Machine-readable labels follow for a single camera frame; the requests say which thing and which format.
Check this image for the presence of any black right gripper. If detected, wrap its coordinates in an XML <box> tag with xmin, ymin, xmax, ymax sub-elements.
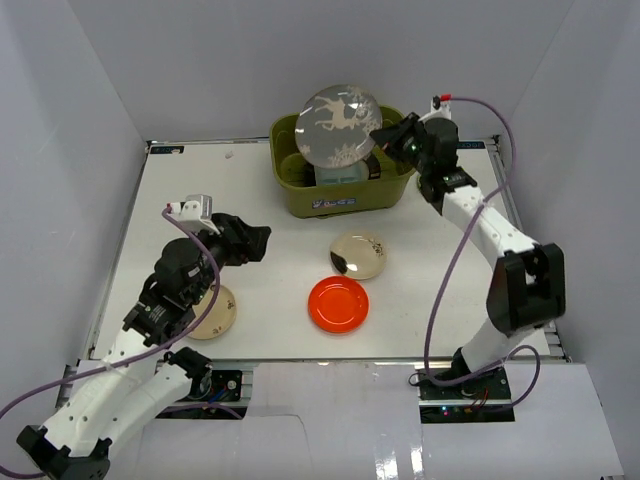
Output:
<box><xmin>369</xmin><ymin>114</ymin><xmax>431</xmax><ymax>177</ymax></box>

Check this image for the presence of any striped dark rim plate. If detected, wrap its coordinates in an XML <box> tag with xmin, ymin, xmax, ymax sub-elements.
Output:
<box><xmin>364</xmin><ymin>151</ymin><xmax>381</xmax><ymax>180</ymax></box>

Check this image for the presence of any pale blue rectangular plate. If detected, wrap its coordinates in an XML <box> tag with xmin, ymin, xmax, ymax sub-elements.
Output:
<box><xmin>314</xmin><ymin>161</ymin><xmax>369</xmax><ymax>186</ymax></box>

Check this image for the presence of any grey reindeer plate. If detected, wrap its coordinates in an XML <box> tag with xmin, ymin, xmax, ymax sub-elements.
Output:
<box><xmin>294</xmin><ymin>84</ymin><xmax>383</xmax><ymax>169</ymax></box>

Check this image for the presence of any cream plate with small motifs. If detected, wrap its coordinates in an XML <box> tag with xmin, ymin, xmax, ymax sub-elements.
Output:
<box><xmin>187</xmin><ymin>285</ymin><xmax>237</xmax><ymax>340</ymax></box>

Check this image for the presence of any orange plate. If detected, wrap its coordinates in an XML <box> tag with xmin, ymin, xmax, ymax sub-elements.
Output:
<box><xmin>307</xmin><ymin>276</ymin><xmax>370</xmax><ymax>335</ymax></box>

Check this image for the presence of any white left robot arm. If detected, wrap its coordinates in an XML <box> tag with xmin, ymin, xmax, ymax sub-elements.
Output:
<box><xmin>17</xmin><ymin>207</ymin><xmax>271</xmax><ymax>479</ymax></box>

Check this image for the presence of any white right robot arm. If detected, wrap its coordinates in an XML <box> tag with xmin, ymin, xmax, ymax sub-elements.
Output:
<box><xmin>370</xmin><ymin>114</ymin><xmax>566</xmax><ymax>399</ymax></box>

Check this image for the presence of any olive green plastic bin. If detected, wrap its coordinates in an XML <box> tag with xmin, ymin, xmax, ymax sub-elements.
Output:
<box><xmin>269</xmin><ymin>114</ymin><xmax>414</xmax><ymax>218</ymax></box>

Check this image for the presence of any right blue table label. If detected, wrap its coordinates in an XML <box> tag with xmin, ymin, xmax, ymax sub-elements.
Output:
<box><xmin>457</xmin><ymin>141</ymin><xmax>486</xmax><ymax>150</ymax></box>

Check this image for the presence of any blue table label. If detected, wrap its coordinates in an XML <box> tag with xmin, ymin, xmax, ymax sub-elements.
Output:
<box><xmin>457</xmin><ymin>141</ymin><xmax>486</xmax><ymax>150</ymax></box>
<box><xmin>149</xmin><ymin>145</ymin><xmax>184</xmax><ymax>155</ymax></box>

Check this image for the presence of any cream plate with black patch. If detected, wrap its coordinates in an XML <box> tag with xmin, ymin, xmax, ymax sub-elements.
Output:
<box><xmin>329</xmin><ymin>229</ymin><xmax>388</xmax><ymax>281</ymax></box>

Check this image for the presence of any left blue table label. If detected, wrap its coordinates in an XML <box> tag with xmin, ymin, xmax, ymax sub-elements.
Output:
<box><xmin>149</xmin><ymin>145</ymin><xmax>184</xmax><ymax>155</ymax></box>

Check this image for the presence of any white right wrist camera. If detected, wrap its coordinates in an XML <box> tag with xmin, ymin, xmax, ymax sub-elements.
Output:
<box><xmin>429</xmin><ymin>94</ymin><xmax>452</xmax><ymax>120</ymax></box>

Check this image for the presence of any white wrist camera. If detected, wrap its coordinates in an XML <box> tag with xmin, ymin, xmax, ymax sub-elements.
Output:
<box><xmin>429</xmin><ymin>94</ymin><xmax>452</xmax><ymax>120</ymax></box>
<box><xmin>167</xmin><ymin>194</ymin><xmax>219</xmax><ymax>234</ymax></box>

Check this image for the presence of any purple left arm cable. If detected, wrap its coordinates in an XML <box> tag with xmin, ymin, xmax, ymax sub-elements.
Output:
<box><xmin>0</xmin><ymin>207</ymin><xmax>246</xmax><ymax>476</ymax></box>

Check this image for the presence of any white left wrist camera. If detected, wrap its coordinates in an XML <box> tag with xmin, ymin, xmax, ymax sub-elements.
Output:
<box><xmin>167</xmin><ymin>194</ymin><xmax>219</xmax><ymax>234</ymax></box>

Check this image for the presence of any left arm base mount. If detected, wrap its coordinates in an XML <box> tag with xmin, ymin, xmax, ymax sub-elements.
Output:
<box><xmin>163</xmin><ymin>370</ymin><xmax>246</xmax><ymax>420</ymax></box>

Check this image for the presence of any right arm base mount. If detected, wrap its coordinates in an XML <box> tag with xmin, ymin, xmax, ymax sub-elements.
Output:
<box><xmin>408</xmin><ymin>368</ymin><xmax>515</xmax><ymax>425</ymax></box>

